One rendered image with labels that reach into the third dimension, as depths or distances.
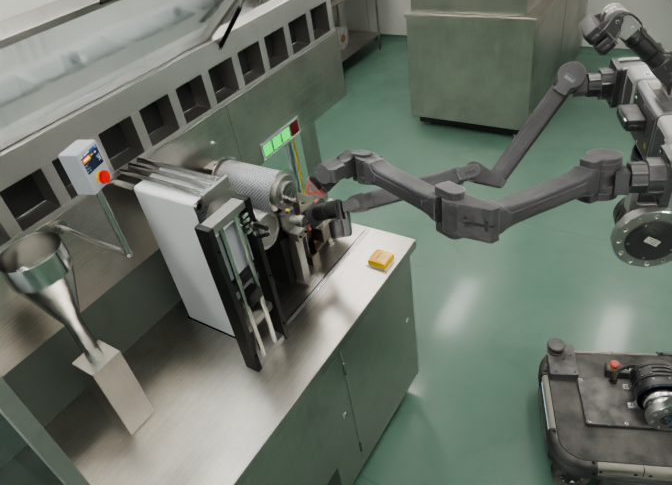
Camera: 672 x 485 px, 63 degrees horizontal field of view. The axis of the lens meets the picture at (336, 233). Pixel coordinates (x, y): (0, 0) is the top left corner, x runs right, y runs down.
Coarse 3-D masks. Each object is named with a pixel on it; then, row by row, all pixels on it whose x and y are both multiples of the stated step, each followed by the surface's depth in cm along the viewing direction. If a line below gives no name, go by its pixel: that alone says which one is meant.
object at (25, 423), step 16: (0, 384) 86; (0, 400) 87; (16, 400) 89; (16, 416) 90; (32, 416) 92; (32, 432) 93; (48, 448) 96; (48, 464) 97; (64, 464) 100; (64, 480) 101; (80, 480) 104
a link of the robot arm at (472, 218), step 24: (576, 168) 123; (600, 168) 122; (528, 192) 116; (552, 192) 116; (576, 192) 119; (456, 216) 114; (480, 216) 110; (504, 216) 110; (528, 216) 114; (480, 240) 112
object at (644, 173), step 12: (660, 156) 122; (636, 168) 120; (648, 168) 120; (660, 168) 119; (636, 180) 120; (648, 180) 120; (660, 180) 118; (636, 192) 123; (648, 192) 120; (660, 192) 120; (660, 204) 122
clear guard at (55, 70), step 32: (128, 0) 114; (160, 0) 126; (192, 0) 142; (224, 0) 161; (64, 32) 106; (96, 32) 117; (128, 32) 130; (160, 32) 145; (192, 32) 166; (0, 64) 99; (32, 64) 108; (64, 64) 119; (96, 64) 133; (128, 64) 149; (0, 96) 111; (32, 96) 122; (64, 96) 136; (0, 128) 125
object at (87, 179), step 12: (72, 144) 117; (84, 144) 116; (96, 144) 118; (60, 156) 114; (72, 156) 113; (84, 156) 115; (96, 156) 118; (72, 168) 115; (84, 168) 115; (96, 168) 118; (72, 180) 118; (84, 180) 117; (96, 180) 119; (108, 180) 120; (84, 192) 119; (96, 192) 119
